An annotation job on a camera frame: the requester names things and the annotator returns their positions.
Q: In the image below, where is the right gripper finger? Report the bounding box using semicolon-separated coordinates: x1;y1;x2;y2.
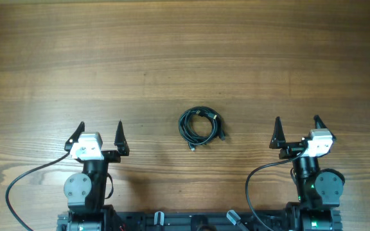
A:
269;117;286;149
313;115;336;141

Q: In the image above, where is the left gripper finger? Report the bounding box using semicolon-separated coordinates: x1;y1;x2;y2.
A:
114;121;130;156
64;121;85;151

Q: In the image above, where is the thick black cable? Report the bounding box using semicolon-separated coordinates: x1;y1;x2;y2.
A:
178;106;226;146

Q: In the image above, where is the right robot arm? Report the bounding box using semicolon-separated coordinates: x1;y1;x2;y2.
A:
269;115;345;230

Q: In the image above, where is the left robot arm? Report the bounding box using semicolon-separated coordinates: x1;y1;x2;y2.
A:
57;122;130;231

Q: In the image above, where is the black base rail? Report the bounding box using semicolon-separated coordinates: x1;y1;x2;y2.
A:
117;210;289;231

